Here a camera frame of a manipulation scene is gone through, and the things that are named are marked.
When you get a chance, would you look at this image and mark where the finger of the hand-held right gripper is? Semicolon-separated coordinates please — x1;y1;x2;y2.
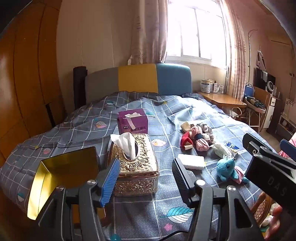
279;138;296;159
242;133;277;153

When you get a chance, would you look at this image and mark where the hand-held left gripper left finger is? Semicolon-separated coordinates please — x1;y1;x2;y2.
35;159;122;241

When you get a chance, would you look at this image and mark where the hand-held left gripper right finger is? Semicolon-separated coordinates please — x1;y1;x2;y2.
171;158;264;241

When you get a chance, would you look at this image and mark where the white foam sponge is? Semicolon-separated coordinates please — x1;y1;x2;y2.
178;154;205;171

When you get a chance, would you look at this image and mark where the red fluffy toy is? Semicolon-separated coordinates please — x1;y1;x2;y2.
180;133;194;151

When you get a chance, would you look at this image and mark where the blue plush toy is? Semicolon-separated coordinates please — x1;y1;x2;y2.
216;158;250;185

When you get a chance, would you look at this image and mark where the gold tin box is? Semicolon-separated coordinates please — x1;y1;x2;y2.
27;146;100;220

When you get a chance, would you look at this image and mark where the person's right hand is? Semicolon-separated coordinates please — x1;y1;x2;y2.
264;205;284;240

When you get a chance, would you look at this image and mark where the blue and white tissue pack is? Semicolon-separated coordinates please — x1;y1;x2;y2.
225;142;240;155

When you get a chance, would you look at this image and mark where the ornate gold tissue box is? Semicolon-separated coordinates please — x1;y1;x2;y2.
107;133;160;197

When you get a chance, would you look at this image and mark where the wicker chair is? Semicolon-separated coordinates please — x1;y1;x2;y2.
250;192;274;226

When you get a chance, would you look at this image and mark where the white wipes packet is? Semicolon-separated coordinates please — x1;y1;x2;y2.
209;143;232;159

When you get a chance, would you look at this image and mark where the pink towel roll, blue band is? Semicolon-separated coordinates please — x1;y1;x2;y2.
190;127;210;151

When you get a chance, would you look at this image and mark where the blue chair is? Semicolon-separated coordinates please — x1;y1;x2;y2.
243;83;255;100

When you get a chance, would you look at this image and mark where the grey checked leaf-print blanket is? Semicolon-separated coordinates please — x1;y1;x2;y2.
0;91;278;241

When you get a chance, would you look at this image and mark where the small white fan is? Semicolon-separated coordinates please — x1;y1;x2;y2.
266;81;277;96

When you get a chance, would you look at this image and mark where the purple tissue box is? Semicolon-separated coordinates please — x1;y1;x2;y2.
117;108;148;135

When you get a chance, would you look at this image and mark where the white tin can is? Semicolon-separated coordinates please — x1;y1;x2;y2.
200;79;214;94

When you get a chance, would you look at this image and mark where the pink patterned curtain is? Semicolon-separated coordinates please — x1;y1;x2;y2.
128;0;169;66
221;0;247;100

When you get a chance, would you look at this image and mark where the black rolled mat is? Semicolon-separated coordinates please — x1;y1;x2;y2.
73;66;87;110

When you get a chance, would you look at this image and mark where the grey yellow blue headboard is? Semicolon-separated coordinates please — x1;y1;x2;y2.
85;63;193;105

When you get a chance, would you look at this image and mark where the window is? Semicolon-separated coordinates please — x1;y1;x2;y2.
166;0;232;68

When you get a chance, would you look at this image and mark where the wooden wardrobe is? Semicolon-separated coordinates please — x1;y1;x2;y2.
0;0;70;167

